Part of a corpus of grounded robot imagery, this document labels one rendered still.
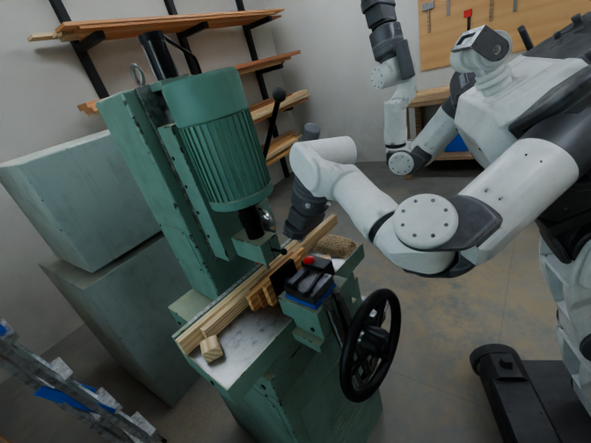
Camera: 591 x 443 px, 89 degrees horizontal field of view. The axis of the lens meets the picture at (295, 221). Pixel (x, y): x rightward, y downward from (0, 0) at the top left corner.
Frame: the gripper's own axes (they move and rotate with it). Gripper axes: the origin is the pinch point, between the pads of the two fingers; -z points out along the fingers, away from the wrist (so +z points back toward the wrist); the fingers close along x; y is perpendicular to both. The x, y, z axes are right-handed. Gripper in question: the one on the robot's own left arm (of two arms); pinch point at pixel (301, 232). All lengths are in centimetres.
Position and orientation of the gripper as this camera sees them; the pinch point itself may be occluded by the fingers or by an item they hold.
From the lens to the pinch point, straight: 75.6
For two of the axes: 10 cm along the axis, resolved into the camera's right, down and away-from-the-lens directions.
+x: 6.3, -5.0, 6.0
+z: 1.6, -6.7, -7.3
